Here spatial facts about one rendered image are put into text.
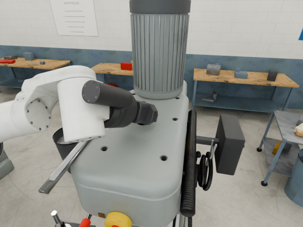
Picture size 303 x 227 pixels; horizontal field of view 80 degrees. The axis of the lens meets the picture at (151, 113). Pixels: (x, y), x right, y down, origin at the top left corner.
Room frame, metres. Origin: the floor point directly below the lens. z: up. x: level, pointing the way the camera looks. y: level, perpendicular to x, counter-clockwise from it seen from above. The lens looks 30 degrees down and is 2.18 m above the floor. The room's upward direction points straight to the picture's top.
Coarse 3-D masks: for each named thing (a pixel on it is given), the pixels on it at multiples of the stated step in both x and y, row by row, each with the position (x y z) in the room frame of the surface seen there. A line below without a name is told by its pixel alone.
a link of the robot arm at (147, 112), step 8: (120, 88) 0.36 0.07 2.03; (136, 104) 0.35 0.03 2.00; (144, 104) 0.38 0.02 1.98; (152, 104) 0.41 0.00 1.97; (128, 112) 0.32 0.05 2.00; (136, 112) 0.35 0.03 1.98; (144, 112) 0.38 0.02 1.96; (152, 112) 0.39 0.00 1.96; (128, 120) 0.32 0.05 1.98; (136, 120) 0.35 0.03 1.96; (144, 120) 0.38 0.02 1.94; (152, 120) 0.38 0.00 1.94
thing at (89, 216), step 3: (87, 216) 0.28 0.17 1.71; (90, 216) 0.28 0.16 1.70; (84, 219) 0.26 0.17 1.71; (87, 219) 0.26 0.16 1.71; (81, 222) 0.26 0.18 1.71; (84, 222) 0.26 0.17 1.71; (87, 222) 0.26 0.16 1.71; (90, 222) 0.26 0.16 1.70; (81, 225) 0.25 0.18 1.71; (84, 225) 0.25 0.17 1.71; (87, 225) 0.25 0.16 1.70
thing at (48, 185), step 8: (80, 144) 0.34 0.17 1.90; (72, 152) 0.31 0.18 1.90; (80, 152) 0.32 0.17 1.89; (64, 160) 0.29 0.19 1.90; (72, 160) 0.29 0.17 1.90; (56, 168) 0.26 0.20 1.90; (64, 168) 0.26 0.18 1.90; (56, 176) 0.24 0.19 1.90; (48, 184) 0.23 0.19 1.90; (40, 192) 0.21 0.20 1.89; (48, 192) 0.21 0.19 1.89
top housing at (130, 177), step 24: (168, 120) 0.46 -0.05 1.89; (96, 144) 0.35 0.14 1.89; (120, 144) 0.35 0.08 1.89; (144, 144) 0.35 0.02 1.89; (168, 144) 0.35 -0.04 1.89; (72, 168) 0.28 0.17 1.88; (96, 168) 0.27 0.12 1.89; (120, 168) 0.27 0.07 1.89; (144, 168) 0.27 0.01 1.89; (168, 168) 0.27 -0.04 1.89; (96, 192) 0.25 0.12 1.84; (120, 192) 0.24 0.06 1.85; (144, 192) 0.23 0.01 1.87; (168, 192) 0.23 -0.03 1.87; (144, 216) 0.22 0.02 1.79; (168, 216) 0.23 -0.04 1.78
